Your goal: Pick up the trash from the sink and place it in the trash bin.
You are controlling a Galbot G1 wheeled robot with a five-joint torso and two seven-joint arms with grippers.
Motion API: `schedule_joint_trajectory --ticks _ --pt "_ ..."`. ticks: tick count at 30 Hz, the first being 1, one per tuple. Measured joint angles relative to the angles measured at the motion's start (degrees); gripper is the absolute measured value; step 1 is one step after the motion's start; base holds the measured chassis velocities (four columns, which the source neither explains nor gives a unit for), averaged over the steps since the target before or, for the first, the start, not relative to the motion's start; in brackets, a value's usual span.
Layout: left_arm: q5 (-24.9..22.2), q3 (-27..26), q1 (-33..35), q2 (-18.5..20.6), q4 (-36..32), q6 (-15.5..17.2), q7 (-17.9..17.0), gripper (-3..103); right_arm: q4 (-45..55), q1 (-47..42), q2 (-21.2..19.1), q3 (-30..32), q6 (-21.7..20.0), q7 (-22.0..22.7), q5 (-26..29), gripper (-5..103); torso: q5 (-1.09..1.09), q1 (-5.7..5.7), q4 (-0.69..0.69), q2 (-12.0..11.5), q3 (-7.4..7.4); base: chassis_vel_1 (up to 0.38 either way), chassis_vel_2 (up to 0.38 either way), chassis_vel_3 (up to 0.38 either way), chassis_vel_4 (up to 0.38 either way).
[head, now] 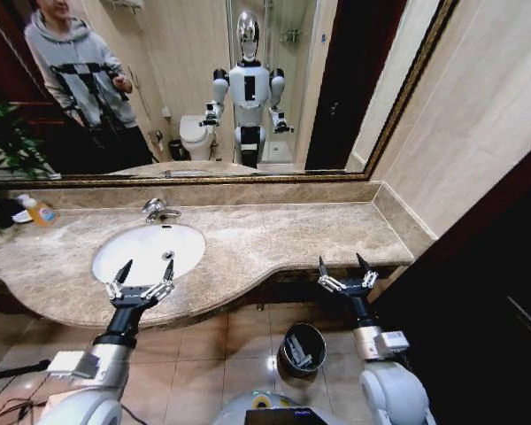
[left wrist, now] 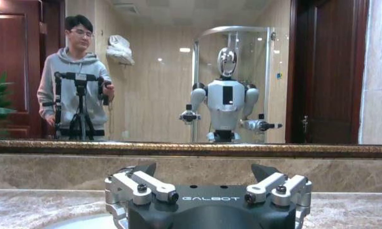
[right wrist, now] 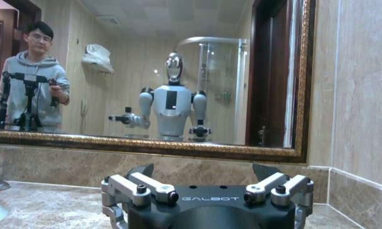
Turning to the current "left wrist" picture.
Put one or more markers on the curved glass shower enclosure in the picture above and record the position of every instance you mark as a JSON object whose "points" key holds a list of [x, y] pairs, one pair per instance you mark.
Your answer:
{"points": [[208, 55]]}

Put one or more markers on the person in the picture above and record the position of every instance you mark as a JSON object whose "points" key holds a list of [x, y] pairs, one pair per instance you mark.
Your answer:
{"points": [[73, 64]]}

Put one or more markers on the white folded towels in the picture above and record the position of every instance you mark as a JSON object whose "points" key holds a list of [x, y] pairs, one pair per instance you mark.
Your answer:
{"points": [[119, 51]]}

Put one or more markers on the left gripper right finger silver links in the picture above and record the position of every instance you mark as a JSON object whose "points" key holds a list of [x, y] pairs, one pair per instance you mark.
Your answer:
{"points": [[282, 184]]}

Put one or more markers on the ceiling vent grille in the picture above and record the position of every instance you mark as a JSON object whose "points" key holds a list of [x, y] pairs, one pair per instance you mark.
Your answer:
{"points": [[126, 6]]}

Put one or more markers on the gold framed wall mirror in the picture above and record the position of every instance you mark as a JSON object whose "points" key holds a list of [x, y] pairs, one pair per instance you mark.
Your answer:
{"points": [[192, 150]]}

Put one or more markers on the blue yellow sticker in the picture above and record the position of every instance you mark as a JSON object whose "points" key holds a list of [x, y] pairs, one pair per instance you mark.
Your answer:
{"points": [[278, 75]]}

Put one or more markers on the dark brown wooden door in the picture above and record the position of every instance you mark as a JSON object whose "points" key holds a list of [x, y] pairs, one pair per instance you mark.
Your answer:
{"points": [[332, 71]]}

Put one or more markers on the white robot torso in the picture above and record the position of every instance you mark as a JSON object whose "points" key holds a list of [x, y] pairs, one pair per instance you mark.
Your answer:
{"points": [[217, 100]]}

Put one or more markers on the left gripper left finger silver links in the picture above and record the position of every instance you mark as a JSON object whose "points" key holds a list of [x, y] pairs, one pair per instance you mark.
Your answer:
{"points": [[137, 183]]}

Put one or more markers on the white sink basin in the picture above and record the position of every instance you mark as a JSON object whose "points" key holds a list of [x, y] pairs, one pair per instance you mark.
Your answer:
{"points": [[83, 221]]}

